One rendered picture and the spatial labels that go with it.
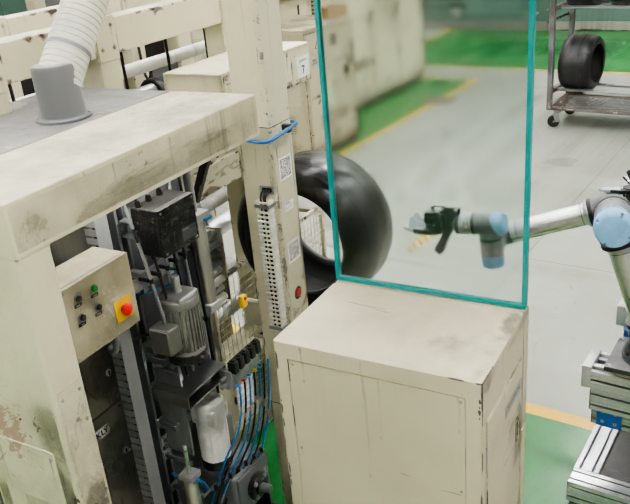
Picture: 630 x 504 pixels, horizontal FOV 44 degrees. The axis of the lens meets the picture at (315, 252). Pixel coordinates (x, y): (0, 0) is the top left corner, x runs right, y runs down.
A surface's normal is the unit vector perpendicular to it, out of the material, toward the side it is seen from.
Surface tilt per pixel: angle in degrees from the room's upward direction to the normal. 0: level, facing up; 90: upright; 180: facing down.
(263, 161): 90
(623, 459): 0
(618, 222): 83
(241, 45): 90
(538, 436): 0
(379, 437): 90
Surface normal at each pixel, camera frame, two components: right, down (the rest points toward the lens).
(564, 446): -0.08, -0.91
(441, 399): -0.47, 0.40
